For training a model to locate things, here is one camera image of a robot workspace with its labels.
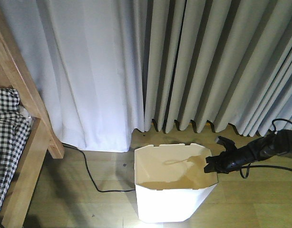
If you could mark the white plastic trash bin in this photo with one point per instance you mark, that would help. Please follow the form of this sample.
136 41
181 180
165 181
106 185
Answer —
170 181

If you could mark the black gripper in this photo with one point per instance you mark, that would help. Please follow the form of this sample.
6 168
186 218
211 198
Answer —
230 160

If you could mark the checkered black white bedding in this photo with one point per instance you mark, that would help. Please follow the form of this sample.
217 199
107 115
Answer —
15 128

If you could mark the white pleated curtain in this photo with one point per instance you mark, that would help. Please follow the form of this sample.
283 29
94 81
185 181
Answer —
104 68

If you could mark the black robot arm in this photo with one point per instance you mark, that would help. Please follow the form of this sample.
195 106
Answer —
263 148

